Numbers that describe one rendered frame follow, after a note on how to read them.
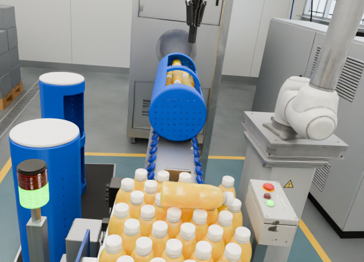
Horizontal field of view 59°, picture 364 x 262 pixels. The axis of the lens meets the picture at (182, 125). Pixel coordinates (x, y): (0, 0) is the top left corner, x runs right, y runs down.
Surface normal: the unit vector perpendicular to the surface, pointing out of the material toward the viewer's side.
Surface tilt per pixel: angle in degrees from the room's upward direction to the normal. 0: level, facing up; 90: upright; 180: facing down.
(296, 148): 90
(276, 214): 0
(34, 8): 90
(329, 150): 90
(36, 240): 90
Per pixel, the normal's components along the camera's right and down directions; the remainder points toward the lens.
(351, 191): -0.98, -0.04
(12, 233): 0.11, -0.91
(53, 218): 0.47, 0.40
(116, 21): 0.14, 0.40
